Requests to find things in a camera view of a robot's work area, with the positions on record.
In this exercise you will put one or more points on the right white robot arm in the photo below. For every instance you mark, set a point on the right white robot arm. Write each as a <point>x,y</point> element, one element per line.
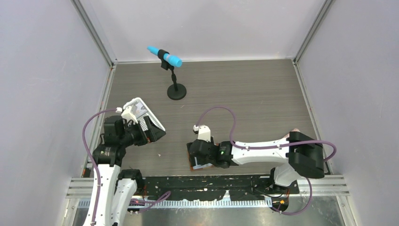
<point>297,155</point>

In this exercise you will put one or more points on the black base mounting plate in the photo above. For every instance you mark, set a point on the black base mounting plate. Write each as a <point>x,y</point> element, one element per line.
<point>210,188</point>

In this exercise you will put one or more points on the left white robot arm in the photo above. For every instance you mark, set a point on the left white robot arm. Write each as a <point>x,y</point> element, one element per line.
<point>114,187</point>

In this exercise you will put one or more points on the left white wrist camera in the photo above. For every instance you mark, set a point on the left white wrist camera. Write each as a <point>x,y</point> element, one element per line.
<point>128,113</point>

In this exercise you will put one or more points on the white perforated plastic basket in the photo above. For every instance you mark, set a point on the white perforated plastic basket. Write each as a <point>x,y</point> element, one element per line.
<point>149,113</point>

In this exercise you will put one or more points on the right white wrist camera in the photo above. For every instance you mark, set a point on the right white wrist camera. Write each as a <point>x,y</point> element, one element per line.
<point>203,132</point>

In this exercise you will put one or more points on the brown leather card holder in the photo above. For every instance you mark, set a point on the brown leather card holder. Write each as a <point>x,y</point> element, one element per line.
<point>194,167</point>

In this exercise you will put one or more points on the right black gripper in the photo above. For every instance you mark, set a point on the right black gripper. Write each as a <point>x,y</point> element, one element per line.
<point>200,161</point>

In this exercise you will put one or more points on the blue toy microphone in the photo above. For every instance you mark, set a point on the blue toy microphone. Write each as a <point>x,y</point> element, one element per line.
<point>167,60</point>

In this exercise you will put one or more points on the black microphone stand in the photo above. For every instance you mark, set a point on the black microphone stand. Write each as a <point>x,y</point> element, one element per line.
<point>176,91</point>

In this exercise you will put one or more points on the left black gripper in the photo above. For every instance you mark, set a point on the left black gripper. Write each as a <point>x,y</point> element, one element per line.
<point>153,133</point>

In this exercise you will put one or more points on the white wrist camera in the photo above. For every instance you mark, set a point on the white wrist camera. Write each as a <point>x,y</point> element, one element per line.
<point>128,113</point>
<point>203,132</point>

